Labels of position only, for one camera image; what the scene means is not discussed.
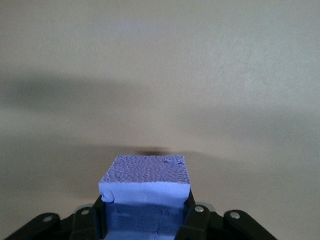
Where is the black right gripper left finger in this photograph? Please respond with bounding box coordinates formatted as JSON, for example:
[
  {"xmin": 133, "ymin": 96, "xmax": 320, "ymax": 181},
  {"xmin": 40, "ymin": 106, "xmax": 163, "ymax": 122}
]
[{"xmin": 71, "ymin": 194, "xmax": 108, "ymax": 240}]

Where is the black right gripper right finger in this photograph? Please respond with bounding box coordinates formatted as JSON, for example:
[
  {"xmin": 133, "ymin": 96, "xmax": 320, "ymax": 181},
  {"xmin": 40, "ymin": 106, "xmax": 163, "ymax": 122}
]
[{"xmin": 176, "ymin": 190, "xmax": 222, "ymax": 240}]

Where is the purple foam block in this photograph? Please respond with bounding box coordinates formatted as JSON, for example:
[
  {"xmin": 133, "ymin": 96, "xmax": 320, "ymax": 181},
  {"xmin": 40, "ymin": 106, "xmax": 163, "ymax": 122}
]
[{"xmin": 98, "ymin": 154, "xmax": 192, "ymax": 240}]

